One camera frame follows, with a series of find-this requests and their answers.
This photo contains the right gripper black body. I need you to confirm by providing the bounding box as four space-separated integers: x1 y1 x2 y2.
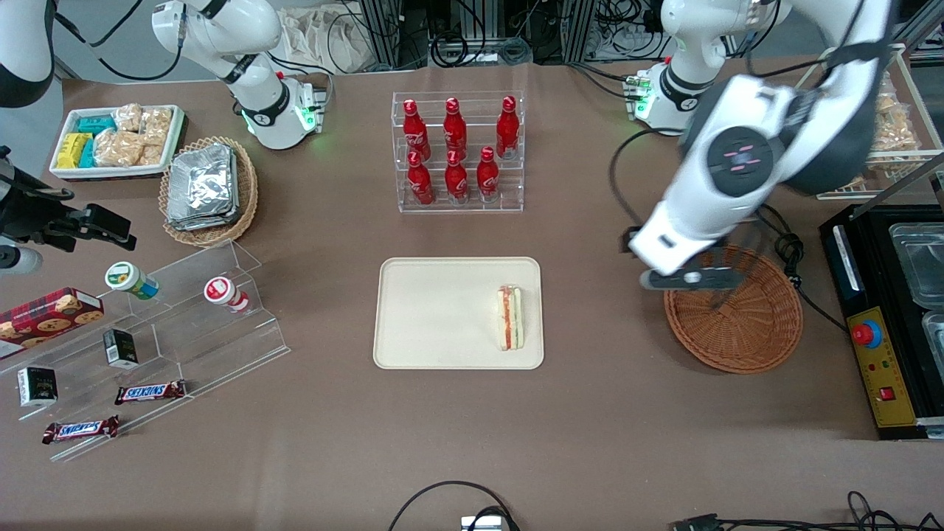
0 167 76 249

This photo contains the triangle sandwich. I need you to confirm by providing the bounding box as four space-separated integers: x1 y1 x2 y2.
496 284 524 352

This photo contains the brown wicker basket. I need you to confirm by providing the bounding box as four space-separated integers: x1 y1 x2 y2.
664 246 805 375

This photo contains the light wicker basket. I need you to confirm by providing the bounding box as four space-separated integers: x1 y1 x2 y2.
159 136 259 248

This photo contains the cream plastic tray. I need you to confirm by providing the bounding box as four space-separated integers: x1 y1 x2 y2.
372 257 545 369

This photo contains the white snack bin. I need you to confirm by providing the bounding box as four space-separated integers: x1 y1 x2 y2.
48 103 187 182

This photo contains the green sunflower lidded cup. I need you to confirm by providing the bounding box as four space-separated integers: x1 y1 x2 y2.
105 261 159 301

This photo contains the yellow snack packet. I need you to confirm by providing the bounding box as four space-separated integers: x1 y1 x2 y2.
58 133 93 170

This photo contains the red tartan cookie box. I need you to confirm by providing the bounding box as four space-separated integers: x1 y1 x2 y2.
0 288 104 360

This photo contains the small black carton box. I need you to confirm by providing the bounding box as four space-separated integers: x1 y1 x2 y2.
103 328 139 369
17 367 58 408

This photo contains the red lidded yogurt cup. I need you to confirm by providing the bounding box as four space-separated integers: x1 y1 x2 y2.
204 277 251 314

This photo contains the clear acrylic stepped shelf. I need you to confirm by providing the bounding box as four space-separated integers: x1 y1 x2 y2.
0 240 292 462

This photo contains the Snickers chocolate bar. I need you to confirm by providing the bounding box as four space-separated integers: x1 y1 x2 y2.
42 415 120 445
114 380 187 405

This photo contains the black machine with yellow panel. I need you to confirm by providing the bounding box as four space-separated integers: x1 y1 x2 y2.
819 203 944 441

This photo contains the red cola bottle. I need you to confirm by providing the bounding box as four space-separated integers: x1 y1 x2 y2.
402 98 431 159
442 97 468 157
496 96 519 159
407 151 434 206
476 146 500 202
445 150 469 204

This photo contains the clear plastic container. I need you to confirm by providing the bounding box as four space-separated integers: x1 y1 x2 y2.
889 221 944 308
922 310 944 384

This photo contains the clear acrylic bottle rack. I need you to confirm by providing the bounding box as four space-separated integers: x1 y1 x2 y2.
391 90 526 215

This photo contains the clear snack bag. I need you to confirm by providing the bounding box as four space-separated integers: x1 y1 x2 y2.
870 72 921 154

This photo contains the beige cloth bag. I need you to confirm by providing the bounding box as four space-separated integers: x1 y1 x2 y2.
279 6 374 74

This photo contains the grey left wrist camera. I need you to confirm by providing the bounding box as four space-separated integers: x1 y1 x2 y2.
639 267 747 291

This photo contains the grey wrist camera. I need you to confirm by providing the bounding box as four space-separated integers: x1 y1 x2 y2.
639 267 747 291
0 247 42 276

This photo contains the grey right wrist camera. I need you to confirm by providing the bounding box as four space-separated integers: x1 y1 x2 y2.
0 247 42 276

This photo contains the knotted black cable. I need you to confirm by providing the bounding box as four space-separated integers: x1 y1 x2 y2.
752 203 849 333

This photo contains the thin black cable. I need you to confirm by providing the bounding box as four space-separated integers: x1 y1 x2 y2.
608 127 668 237

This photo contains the black cable with plug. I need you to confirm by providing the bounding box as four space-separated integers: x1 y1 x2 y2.
671 490 944 531

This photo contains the white wire rack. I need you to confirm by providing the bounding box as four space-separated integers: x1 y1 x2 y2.
815 43 944 201

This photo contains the looped black cable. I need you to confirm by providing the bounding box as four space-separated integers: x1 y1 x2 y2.
387 481 521 531

